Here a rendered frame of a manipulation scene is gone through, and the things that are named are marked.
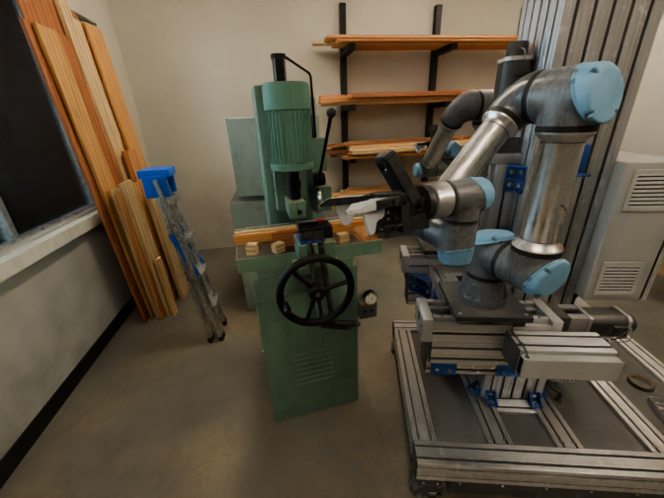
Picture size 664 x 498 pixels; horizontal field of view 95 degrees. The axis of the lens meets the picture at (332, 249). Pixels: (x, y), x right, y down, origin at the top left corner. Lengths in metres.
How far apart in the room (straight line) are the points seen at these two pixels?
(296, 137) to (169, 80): 2.62
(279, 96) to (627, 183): 1.13
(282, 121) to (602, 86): 0.88
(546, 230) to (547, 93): 0.31
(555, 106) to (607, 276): 0.71
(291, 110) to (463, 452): 1.40
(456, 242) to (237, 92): 3.14
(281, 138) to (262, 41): 2.50
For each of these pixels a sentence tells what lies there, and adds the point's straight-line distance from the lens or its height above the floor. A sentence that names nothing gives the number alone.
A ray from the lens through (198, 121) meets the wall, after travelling 3.65.
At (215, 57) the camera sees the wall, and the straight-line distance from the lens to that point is 3.65.
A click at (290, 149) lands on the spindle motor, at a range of 1.20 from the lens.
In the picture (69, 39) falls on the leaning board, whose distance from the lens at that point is 2.87.
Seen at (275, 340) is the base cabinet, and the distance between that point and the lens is 1.41.
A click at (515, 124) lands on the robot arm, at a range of 0.91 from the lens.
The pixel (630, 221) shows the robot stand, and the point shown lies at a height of 1.05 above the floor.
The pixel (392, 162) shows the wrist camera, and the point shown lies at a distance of 0.58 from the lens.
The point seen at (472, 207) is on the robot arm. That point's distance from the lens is 0.69.
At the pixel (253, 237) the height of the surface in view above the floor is 0.93.
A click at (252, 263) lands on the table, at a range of 1.21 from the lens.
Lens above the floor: 1.38
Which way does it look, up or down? 23 degrees down
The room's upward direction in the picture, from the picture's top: 2 degrees counter-clockwise
